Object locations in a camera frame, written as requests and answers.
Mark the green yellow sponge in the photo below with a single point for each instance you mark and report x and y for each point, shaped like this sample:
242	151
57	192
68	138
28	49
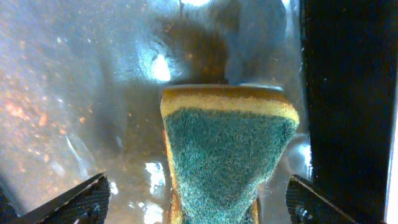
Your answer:
222	143

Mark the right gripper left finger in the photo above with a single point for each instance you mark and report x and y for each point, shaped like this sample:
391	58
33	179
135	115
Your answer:
88	203

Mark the black water tray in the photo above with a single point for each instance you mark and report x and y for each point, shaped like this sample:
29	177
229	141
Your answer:
82	83

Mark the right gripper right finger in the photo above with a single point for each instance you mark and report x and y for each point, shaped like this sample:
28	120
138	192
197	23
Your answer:
306	205

